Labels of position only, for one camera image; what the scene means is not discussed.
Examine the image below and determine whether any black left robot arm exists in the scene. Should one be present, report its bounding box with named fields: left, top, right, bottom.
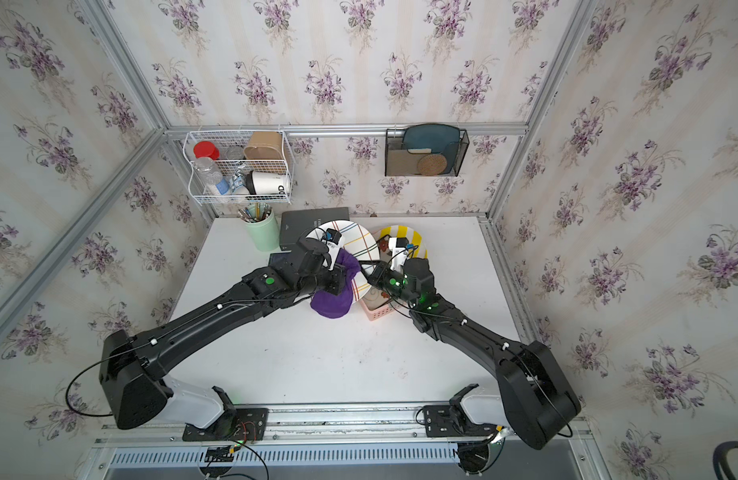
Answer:
left=99, top=238, right=347, bottom=430

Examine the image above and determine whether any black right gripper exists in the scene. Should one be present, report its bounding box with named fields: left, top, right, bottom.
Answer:
left=353, top=258, right=420, bottom=310

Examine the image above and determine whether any yellow striped round plate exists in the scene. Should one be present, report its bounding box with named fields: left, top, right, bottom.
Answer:
left=372, top=225, right=428, bottom=261

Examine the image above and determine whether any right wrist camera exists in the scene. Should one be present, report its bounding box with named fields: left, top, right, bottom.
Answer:
left=387, top=237, right=417, bottom=256

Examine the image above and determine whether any green pen cup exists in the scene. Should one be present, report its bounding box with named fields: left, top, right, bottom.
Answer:
left=239, top=203, right=279, bottom=252

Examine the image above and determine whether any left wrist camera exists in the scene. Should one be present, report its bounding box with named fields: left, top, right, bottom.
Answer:
left=321, top=228, right=342, bottom=246

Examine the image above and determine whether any clear plastic bottle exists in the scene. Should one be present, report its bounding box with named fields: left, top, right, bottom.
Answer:
left=195, top=157, right=230, bottom=196

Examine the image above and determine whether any purple cloth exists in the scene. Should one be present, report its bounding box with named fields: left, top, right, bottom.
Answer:
left=310, top=248, right=360, bottom=320

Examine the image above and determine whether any brown paper box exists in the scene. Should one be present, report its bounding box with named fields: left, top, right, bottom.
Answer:
left=244, top=131, right=285, bottom=160

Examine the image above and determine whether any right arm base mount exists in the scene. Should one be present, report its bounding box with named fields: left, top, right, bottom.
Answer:
left=414, top=383, right=513, bottom=476

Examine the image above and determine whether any small navy notebook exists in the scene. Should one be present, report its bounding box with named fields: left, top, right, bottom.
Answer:
left=268, top=252, right=292, bottom=270

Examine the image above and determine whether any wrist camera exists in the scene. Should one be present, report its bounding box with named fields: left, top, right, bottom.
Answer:
left=387, top=237, right=417, bottom=256
left=321, top=228, right=342, bottom=246

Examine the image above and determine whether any white cylindrical can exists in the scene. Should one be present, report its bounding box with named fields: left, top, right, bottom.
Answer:
left=245, top=170, right=291, bottom=196

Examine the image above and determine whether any round plaid plate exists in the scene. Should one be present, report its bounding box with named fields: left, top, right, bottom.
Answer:
left=306, top=220, right=380, bottom=303

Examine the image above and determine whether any round cork coaster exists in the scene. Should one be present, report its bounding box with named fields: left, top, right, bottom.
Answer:
left=417, top=154, right=448, bottom=176

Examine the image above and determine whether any pink plastic basket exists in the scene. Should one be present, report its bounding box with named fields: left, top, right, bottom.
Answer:
left=359, top=287, right=402, bottom=321

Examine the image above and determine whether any white wire basket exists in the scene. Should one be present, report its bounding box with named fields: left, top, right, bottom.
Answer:
left=182, top=129, right=295, bottom=204

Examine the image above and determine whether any teal plate in holder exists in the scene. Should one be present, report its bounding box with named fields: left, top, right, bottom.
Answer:
left=402, top=123, right=460, bottom=174

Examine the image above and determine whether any dark grey book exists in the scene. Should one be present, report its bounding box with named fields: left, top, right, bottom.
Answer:
left=279, top=207, right=350, bottom=251

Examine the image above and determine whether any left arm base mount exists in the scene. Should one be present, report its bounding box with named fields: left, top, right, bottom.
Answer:
left=182, top=387, right=270, bottom=445

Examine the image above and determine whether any black mesh wall holder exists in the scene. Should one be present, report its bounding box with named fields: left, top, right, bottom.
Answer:
left=384, top=127, right=470, bottom=177

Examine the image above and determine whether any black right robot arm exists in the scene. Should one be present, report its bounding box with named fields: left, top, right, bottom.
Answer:
left=360, top=258, right=582, bottom=450

